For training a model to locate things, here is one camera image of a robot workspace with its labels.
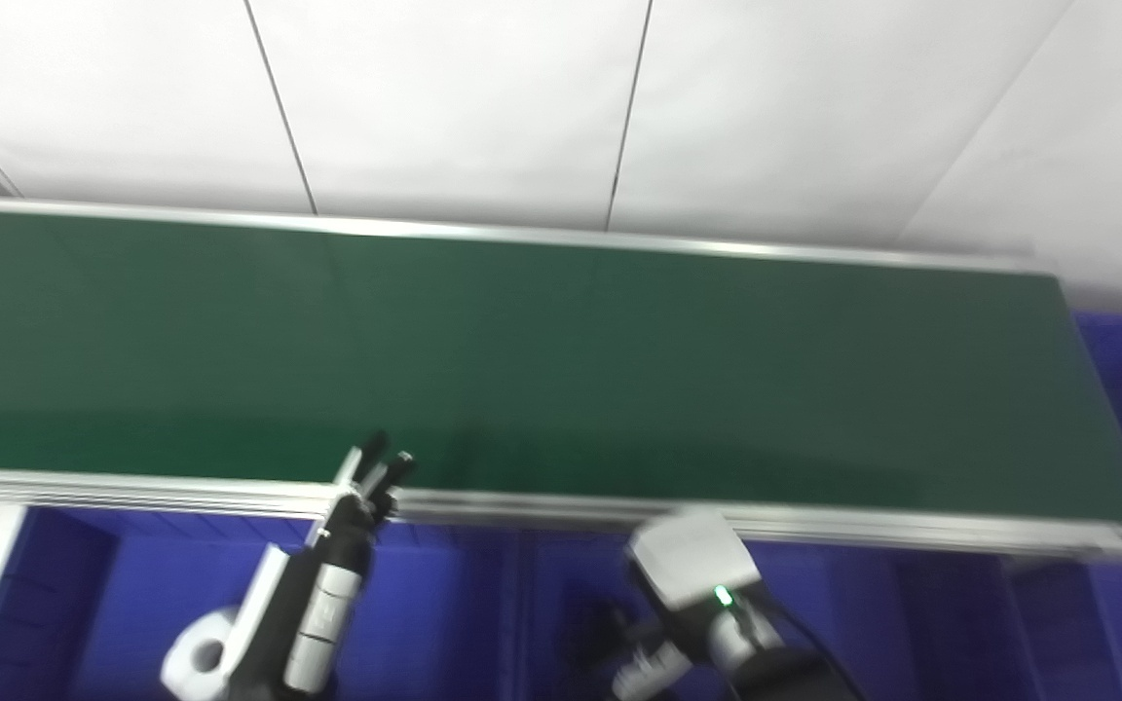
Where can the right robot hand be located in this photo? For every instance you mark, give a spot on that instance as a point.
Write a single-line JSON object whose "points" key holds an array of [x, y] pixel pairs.
{"points": [[697, 565]]}

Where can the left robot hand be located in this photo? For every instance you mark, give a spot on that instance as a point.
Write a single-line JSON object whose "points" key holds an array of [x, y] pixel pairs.
{"points": [[298, 613]]}

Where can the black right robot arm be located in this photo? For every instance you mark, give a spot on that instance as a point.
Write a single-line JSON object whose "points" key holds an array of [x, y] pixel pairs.
{"points": [[795, 682]]}

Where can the white cylindrical part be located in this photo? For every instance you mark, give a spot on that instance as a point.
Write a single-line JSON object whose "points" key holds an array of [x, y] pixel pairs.
{"points": [[193, 657]]}

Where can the green conveyor belt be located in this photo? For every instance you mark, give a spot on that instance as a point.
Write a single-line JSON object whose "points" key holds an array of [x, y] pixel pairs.
{"points": [[561, 370], [522, 506]]}

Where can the black bracket part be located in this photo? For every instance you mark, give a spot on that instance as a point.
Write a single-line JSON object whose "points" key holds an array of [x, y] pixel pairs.
{"points": [[600, 628]]}

